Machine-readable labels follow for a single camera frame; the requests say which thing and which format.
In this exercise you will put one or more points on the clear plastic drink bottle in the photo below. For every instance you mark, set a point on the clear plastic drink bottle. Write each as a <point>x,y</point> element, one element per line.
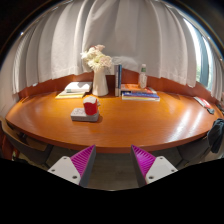
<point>142,78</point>

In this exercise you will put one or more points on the white ceramic vase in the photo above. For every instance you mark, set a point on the white ceramic vase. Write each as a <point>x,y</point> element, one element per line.
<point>100,85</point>

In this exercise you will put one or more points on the window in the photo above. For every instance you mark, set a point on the window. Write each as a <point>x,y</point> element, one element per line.
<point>200,56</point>

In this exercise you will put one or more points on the white thin flat book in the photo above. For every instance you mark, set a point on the white thin flat book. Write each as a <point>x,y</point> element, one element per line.
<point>140,99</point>

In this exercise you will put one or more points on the red booklet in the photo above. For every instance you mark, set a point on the red booklet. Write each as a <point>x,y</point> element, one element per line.
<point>202,101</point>

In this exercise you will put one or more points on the white grey power strip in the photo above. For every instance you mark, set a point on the white grey power strip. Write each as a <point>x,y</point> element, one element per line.
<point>77,115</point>

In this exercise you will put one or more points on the dark jacket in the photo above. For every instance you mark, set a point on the dark jacket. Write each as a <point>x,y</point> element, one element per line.
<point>216,135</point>

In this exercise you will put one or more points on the blue upright book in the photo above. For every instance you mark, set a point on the blue upright book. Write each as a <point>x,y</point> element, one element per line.
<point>120,80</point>

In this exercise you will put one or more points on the white pink flower bouquet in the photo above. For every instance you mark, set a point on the white pink flower bouquet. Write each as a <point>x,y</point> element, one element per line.
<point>96,58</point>

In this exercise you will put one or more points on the red and white charger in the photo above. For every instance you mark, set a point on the red and white charger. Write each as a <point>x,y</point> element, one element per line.
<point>90,107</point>

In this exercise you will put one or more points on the thick white book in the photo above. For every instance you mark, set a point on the thick white book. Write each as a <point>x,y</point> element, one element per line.
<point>78,87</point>

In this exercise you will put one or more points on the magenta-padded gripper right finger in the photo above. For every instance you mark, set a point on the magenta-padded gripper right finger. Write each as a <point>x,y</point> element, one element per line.
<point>158,168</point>

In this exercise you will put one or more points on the red flat book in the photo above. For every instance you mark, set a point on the red flat book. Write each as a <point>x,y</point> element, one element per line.
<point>151,90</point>

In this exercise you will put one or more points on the small black object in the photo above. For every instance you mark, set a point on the small black object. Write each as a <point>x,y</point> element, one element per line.
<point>210,111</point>

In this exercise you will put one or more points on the grey chair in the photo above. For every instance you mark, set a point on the grey chair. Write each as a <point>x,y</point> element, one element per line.
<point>195,150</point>
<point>26,150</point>

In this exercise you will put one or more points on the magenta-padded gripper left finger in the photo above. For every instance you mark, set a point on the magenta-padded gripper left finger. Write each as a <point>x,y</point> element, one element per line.
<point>68,168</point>

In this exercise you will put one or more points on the white curtain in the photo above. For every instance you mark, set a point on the white curtain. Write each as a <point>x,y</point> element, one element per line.
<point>133,36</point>

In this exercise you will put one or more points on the orange flat book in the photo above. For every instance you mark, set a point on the orange flat book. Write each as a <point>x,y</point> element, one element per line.
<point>131,88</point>

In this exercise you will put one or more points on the yellow-edged flat book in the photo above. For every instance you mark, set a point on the yellow-edged flat book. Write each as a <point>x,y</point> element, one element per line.
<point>68,95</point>

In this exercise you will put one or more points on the blue flat book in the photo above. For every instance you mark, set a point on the blue flat book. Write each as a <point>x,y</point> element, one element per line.
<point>140,95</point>

